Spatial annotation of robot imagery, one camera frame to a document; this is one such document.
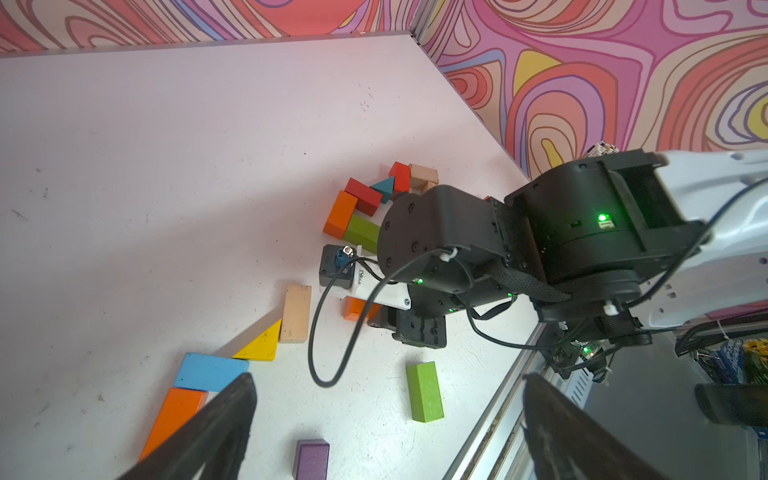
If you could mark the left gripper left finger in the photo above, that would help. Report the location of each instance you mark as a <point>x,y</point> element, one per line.
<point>212,444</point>

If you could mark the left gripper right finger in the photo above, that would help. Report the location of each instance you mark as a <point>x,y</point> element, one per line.
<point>565,443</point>

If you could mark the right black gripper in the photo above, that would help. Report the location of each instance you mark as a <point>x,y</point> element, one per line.
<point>411,329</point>

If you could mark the orange block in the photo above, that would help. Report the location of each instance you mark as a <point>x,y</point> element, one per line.
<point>179,406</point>
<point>353,308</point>
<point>340,215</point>

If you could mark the light blue long block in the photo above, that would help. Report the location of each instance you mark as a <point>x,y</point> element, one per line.
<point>208,373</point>

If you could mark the green block bottom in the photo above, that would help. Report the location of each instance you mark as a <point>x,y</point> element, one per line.
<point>424,392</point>

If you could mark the green block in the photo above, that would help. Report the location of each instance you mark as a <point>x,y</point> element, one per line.
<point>424,392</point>
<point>362,232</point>

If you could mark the yellow triangle block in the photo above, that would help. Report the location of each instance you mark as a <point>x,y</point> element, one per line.
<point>264,347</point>

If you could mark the natural wood block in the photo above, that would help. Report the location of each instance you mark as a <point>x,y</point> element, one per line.
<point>296,314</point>
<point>423,178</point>

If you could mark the red block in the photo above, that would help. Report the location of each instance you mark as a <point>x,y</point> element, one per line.
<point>368,199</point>
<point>401,173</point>

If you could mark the teal triangle block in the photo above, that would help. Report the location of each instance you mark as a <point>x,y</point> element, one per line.
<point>385,188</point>

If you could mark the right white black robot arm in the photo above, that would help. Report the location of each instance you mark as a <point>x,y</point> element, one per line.
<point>611,245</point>

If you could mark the purple cube block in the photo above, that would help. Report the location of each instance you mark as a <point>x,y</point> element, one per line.
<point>311,460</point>

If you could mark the cup of pencils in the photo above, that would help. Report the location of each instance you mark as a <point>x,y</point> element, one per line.
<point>601,148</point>

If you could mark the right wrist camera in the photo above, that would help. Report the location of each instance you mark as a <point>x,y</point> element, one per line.
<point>360,279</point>

